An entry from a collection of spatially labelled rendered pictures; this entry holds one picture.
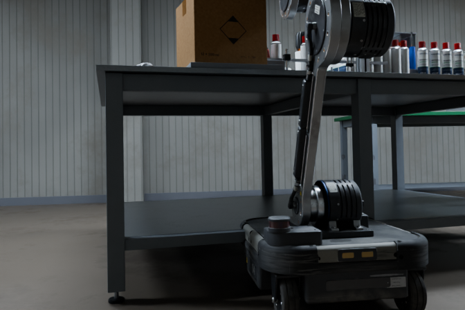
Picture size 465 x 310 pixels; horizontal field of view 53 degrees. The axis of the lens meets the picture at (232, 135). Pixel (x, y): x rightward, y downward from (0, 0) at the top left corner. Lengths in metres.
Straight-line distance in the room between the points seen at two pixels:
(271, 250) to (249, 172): 3.68
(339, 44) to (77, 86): 4.07
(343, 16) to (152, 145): 3.89
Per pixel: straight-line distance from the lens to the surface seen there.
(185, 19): 1.88
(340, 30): 1.29
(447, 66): 2.77
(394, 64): 2.57
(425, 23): 5.99
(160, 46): 5.12
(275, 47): 2.29
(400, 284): 1.54
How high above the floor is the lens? 0.53
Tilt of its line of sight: 2 degrees up
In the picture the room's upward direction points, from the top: 1 degrees counter-clockwise
